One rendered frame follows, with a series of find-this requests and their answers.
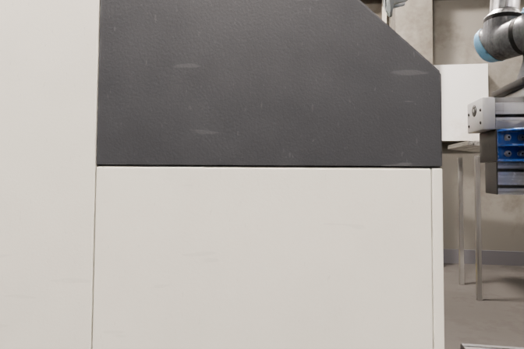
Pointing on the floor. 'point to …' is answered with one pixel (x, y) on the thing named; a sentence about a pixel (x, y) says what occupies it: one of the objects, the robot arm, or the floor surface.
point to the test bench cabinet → (268, 258)
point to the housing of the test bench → (48, 149)
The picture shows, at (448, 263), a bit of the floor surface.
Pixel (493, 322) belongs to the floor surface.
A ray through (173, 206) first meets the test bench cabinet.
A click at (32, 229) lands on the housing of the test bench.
